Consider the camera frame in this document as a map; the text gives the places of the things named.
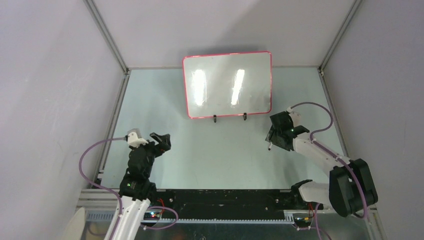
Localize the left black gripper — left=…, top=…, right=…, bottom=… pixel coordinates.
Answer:
left=129, top=132, right=171, bottom=177

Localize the pink framed whiteboard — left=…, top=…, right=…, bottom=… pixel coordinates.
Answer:
left=182, top=51, right=273, bottom=119

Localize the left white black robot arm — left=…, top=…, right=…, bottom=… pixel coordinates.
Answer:
left=105, top=129, right=172, bottom=240

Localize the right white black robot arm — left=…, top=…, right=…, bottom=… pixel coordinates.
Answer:
left=265, top=111, right=379, bottom=217

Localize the left circuit board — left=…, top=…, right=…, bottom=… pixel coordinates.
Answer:
left=143, top=211, right=162, bottom=222

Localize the circuit board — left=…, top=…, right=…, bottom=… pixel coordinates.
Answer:
left=294, top=217, right=313, bottom=229
left=143, top=211, right=162, bottom=222

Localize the right circuit board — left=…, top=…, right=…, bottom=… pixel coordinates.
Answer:
left=294, top=217, right=313, bottom=229

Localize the white object at corner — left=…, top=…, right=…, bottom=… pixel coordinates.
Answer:
left=61, top=207, right=86, bottom=240

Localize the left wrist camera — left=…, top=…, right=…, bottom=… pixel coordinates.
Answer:
left=126, top=128, right=149, bottom=148

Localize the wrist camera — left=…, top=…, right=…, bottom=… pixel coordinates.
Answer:
left=286, top=107, right=301, bottom=127
left=126, top=128, right=149, bottom=148

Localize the wire whiteboard stand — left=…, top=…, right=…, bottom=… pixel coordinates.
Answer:
left=212, top=112, right=248, bottom=123

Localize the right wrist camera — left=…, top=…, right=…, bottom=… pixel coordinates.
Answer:
left=286, top=107, right=301, bottom=127

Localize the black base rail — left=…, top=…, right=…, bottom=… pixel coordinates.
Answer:
left=147, top=189, right=317, bottom=221

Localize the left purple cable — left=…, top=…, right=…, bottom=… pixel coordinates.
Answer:
left=78, top=137, right=179, bottom=240

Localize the aluminium frame profile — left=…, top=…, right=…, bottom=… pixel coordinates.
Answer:
left=76, top=188, right=118, bottom=212

